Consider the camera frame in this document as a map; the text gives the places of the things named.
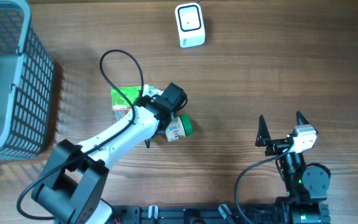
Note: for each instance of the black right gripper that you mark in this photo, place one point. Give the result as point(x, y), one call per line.
point(264, 139)

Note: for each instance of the pale green wipes packet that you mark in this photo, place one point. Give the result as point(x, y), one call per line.
point(151, 90)

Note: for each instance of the white barcode scanner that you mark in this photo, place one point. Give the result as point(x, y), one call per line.
point(190, 25)

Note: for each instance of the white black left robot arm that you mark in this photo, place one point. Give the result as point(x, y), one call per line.
point(73, 179)

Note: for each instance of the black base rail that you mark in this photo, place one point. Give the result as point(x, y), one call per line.
point(256, 213)

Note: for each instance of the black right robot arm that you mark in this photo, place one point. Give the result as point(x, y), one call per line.
point(306, 184)

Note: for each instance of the green snack bag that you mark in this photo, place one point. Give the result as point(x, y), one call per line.
point(120, 107)

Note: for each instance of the grey plastic basket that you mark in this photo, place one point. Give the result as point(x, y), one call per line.
point(27, 75)

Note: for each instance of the green lid spice jar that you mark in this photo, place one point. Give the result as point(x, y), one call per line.
point(180, 127)

